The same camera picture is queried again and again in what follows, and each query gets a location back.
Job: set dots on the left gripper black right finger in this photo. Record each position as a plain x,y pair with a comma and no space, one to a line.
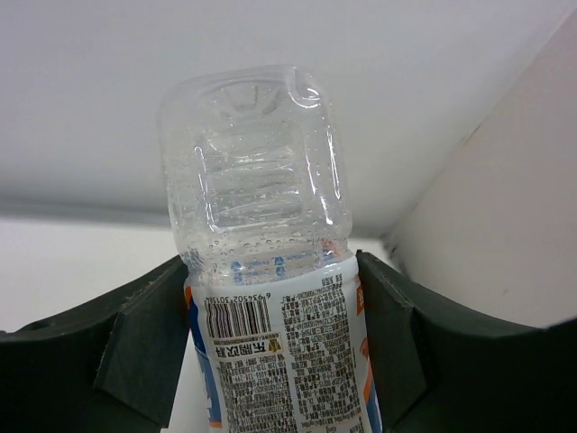
441,367

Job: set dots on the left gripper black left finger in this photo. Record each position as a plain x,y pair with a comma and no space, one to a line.
111,364

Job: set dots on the clear labelled plastic bottle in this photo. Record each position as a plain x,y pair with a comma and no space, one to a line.
258,207

